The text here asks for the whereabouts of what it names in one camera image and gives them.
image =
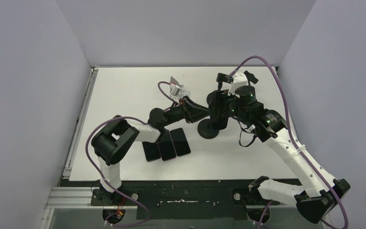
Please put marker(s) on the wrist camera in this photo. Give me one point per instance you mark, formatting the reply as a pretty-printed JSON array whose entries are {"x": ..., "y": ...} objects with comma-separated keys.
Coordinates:
[
  {"x": 239, "y": 80},
  {"x": 175, "y": 90}
]

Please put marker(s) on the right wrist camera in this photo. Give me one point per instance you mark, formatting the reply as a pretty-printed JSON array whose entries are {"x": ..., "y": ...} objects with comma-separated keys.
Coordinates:
[{"x": 239, "y": 80}]

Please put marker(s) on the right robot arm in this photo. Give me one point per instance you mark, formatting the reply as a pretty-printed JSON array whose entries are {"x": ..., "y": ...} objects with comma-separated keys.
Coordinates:
[{"x": 318, "y": 191}]

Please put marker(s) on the black tall phone stand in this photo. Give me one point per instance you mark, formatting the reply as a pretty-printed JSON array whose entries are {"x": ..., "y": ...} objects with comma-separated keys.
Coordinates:
[{"x": 205, "y": 131}]

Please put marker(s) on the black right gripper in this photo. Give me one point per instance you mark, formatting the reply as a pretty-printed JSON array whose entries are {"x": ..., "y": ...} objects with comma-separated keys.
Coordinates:
[{"x": 218, "y": 103}]

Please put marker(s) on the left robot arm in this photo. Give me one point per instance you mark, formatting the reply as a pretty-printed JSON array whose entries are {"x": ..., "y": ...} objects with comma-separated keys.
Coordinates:
[{"x": 114, "y": 140}]

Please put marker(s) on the purple phone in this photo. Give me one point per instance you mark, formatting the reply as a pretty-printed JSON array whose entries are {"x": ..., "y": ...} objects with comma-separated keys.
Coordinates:
[{"x": 166, "y": 147}]

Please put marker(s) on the black phone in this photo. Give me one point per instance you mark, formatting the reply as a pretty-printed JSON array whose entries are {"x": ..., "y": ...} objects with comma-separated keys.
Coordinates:
[
  {"x": 151, "y": 151},
  {"x": 216, "y": 122}
]

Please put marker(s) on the silver phone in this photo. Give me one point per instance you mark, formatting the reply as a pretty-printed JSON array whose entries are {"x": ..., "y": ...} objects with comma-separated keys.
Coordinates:
[{"x": 180, "y": 142}]

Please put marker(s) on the aluminium side rail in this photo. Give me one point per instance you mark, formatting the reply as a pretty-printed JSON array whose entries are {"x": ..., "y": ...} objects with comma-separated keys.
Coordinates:
[{"x": 48, "y": 212}]

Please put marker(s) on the white folding phone stand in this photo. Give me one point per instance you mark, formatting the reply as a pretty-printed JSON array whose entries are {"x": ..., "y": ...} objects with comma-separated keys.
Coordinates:
[{"x": 183, "y": 91}]

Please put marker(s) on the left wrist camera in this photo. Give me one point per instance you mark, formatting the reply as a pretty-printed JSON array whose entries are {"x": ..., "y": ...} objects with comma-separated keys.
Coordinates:
[{"x": 175, "y": 90}]

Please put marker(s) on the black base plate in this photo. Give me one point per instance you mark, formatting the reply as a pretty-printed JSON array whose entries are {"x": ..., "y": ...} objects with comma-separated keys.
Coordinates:
[{"x": 206, "y": 199}]

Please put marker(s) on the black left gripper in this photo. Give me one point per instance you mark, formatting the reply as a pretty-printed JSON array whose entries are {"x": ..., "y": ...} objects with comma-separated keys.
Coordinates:
[{"x": 194, "y": 112}]

